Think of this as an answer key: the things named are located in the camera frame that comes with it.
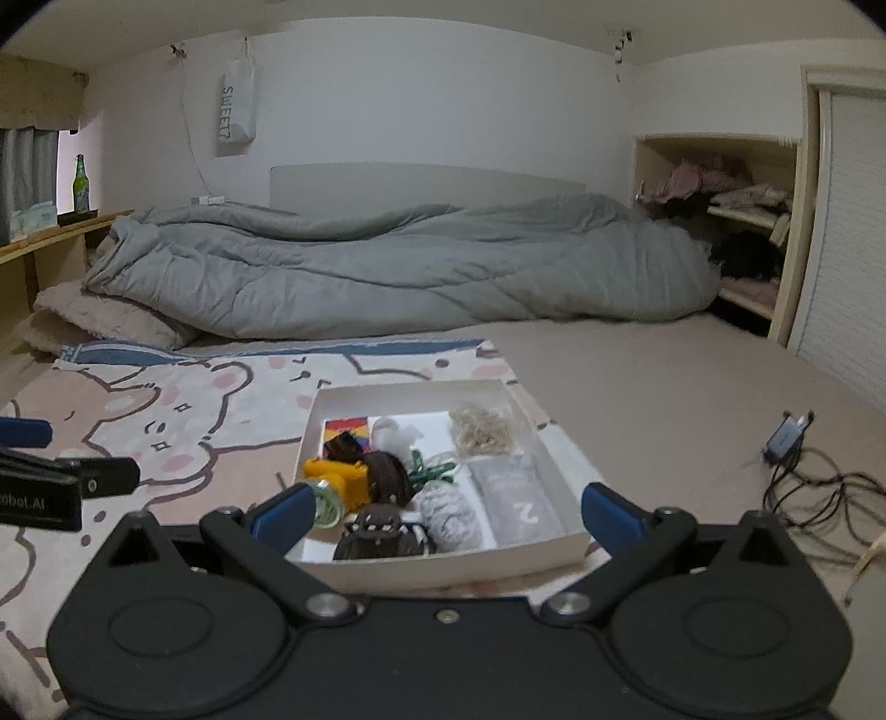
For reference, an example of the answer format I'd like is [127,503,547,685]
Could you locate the wooden bedside shelf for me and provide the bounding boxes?
[0,210,131,354]

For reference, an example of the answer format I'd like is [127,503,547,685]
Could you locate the green plastic clothes pegs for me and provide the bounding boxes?
[407,449,461,492]

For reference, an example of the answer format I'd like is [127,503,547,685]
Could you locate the grey toilet cover packet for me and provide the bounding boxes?
[467,453,565,546]

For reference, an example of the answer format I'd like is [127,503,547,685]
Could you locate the white lace roll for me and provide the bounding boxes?
[414,480,482,553]

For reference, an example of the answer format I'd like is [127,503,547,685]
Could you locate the green glass bottle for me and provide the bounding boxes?
[72,153,90,214]

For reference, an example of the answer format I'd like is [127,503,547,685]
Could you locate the white power strip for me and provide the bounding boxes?
[190,195,226,205]

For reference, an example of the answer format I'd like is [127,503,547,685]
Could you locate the pink clothes pile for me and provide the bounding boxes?
[655,157,751,203]

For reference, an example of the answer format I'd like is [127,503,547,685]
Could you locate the white louvered door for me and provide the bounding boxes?
[787,66,884,408]

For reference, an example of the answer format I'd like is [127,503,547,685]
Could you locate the folded beige clothes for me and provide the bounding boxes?
[710,183,793,213]

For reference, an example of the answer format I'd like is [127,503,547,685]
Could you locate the grey charger with cables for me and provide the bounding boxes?
[761,411,884,570]

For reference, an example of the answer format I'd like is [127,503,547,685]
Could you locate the white hanging pouch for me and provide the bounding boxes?
[217,55,257,146]

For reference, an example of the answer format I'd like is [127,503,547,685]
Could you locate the built-in closet shelf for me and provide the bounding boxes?
[633,133,818,347]

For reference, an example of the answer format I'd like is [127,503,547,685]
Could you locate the grey quilted duvet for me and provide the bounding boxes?
[84,193,721,341]

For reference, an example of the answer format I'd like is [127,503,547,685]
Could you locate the red blue card box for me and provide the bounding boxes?
[321,417,371,450]

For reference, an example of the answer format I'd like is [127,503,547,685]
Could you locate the beige fluffy pillow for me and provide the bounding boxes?
[13,280,198,357]

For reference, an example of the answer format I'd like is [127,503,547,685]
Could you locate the tissue pack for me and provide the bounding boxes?
[9,201,57,241]

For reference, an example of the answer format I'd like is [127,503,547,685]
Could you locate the white socks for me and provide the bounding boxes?
[369,415,424,459]

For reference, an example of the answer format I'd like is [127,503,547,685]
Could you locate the grey curtain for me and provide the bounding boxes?
[0,127,59,244]

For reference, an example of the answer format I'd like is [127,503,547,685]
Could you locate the bag of rubber bands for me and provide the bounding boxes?
[449,404,523,459]

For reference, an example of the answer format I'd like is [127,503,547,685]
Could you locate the cartoon bear blanket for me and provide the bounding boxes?
[2,339,599,718]

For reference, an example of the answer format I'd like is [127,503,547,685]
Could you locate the yellow headlamp with black strap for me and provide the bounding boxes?
[300,430,414,529]

